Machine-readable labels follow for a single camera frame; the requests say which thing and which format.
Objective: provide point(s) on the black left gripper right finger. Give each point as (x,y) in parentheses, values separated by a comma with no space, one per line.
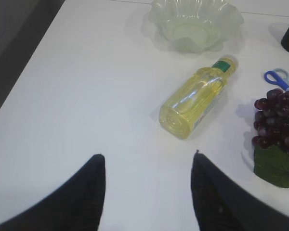
(221,205)

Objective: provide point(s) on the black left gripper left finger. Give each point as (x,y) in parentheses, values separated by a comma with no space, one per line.
(77,205)

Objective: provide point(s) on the purple grape bunch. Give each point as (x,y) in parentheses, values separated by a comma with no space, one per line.
(271,145)

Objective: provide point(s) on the yellow oil bottle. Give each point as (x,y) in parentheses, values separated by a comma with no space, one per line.
(184,110)

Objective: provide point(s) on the translucent green wavy plate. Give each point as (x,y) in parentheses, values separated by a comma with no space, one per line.
(196,25)

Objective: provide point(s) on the blue scissors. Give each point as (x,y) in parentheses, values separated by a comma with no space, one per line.
(279,77)

